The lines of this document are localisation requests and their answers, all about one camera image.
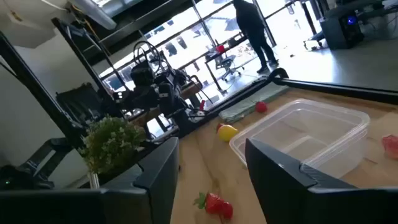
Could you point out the yellow plastic lemon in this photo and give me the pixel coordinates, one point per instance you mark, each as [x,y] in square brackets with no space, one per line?
[227,133]

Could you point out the black background desk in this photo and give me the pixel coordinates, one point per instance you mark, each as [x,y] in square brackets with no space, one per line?
[211,57]

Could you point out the clear plastic food container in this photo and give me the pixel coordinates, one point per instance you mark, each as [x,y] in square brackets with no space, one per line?
[311,130]

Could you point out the green potted plant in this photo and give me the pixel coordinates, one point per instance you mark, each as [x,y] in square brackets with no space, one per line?
[109,143]

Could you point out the folded green cloth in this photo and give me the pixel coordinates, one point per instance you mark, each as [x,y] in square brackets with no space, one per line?
[248,104]

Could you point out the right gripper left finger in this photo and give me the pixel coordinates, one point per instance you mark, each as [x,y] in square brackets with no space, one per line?
[155,193]

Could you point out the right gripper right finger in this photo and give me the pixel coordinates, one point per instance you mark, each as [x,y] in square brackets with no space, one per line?
[280,193]

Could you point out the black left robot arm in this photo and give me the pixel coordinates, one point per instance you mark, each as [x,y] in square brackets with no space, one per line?
[146,96]

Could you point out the grey office chair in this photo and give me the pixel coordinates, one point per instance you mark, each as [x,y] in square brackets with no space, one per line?
[228,63]

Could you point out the red plastic strawberry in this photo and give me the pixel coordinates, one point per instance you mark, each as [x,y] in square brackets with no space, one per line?
[219,125]
[261,106]
[214,203]
[390,146]

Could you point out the black computer with blue light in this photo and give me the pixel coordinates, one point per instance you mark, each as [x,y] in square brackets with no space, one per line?
[340,29]

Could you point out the standing person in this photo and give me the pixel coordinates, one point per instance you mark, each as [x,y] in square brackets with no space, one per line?
[252,28]

